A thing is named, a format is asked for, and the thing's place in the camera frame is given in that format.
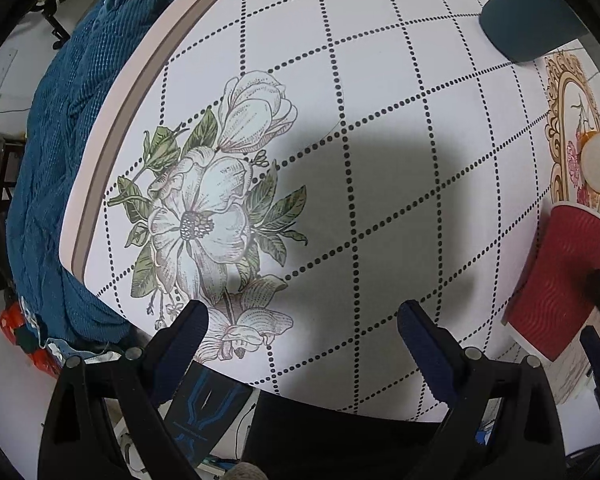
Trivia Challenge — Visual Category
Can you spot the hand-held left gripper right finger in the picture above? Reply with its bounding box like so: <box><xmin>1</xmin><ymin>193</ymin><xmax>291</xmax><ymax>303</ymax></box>
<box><xmin>397</xmin><ymin>300</ymin><xmax>567</xmax><ymax>480</ymax></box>

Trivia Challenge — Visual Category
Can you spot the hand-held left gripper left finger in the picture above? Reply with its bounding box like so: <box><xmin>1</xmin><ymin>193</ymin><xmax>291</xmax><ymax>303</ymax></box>
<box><xmin>37</xmin><ymin>300</ymin><xmax>211</xmax><ymax>480</ymax></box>

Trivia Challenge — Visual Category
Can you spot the red ribbed paper cup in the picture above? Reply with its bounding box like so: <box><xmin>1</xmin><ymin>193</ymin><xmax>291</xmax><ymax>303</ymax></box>
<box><xmin>500</xmin><ymin>201</ymin><xmax>600</xmax><ymax>363</ymax></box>

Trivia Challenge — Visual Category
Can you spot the teal plastic cup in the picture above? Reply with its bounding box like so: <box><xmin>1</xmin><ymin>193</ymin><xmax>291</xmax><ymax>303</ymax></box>
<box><xmin>479</xmin><ymin>0</ymin><xmax>589</xmax><ymax>62</ymax></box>

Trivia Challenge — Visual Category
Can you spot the black box with blue print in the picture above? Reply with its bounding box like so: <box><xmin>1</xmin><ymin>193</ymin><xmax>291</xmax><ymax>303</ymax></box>
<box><xmin>162</xmin><ymin>360</ymin><xmax>252</xmax><ymax>457</ymax></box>

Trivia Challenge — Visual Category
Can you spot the dark cloth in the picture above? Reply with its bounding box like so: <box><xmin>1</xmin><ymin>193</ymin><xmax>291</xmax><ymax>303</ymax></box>
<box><xmin>241</xmin><ymin>389</ymin><xmax>448</xmax><ymax>480</ymax></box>

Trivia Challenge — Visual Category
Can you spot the red and orange bag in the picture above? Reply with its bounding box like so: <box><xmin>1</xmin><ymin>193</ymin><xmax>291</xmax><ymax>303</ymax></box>
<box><xmin>0</xmin><ymin>304</ymin><xmax>61</xmax><ymax>377</ymax></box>

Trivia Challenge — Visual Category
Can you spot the blue knitted blanket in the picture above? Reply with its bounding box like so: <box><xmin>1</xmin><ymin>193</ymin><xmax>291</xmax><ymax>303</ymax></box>
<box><xmin>6</xmin><ymin>0</ymin><xmax>197</xmax><ymax>356</ymax></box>

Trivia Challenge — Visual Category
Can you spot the white floral dotted tablecloth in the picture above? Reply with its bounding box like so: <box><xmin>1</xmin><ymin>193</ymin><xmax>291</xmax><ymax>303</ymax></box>
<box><xmin>59</xmin><ymin>0</ymin><xmax>600</xmax><ymax>422</ymax></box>

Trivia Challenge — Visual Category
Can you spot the dark wooden furniture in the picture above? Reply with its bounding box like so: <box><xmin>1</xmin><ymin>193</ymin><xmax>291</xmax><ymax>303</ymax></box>
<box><xmin>0</xmin><ymin>129</ymin><xmax>25</xmax><ymax>213</ymax></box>

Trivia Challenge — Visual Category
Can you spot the black metal stand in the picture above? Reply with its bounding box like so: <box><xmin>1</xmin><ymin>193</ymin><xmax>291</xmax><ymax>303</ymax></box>
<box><xmin>29</xmin><ymin>0</ymin><xmax>72</xmax><ymax>51</ymax></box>

